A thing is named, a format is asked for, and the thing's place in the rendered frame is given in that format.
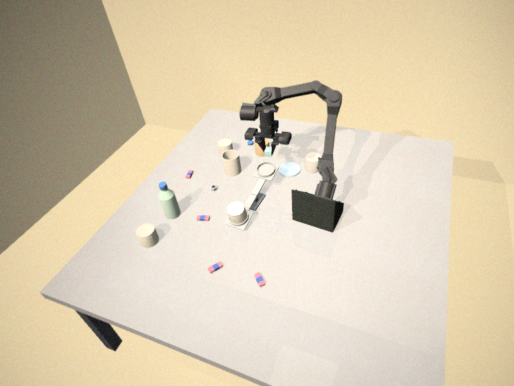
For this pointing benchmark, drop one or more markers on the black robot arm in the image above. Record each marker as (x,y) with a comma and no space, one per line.
(265,106)

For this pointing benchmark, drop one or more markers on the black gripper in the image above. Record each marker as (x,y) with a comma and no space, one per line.
(267,131)

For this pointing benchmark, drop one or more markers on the orange cylinder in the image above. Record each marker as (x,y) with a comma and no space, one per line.
(258,150)

